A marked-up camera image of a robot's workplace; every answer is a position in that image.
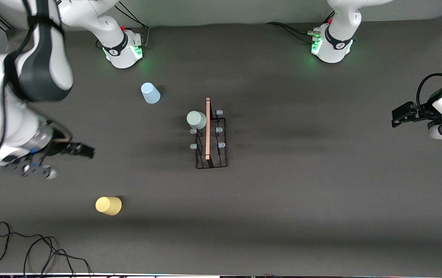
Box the black right base cable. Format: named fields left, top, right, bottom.
left=96, top=3, right=150, bottom=50

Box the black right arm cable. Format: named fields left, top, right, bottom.
left=0, top=0, right=73, bottom=161

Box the yellow plastic cup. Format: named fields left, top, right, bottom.
left=95, top=196, right=122, bottom=216

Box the light blue plastic cup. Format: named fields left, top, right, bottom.
left=141, top=82, right=161, bottom=104

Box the black base cable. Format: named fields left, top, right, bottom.
left=265, top=21, right=320, bottom=44
left=96, top=3, right=150, bottom=50

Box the black wire cup holder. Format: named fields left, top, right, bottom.
left=189, top=97, right=229, bottom=170

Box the black left base cable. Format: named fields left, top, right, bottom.
left=265, top=21, right=320, bottom=44

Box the pale green plastic cup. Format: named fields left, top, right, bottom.
left=187, top=111, right=207, bottom=130

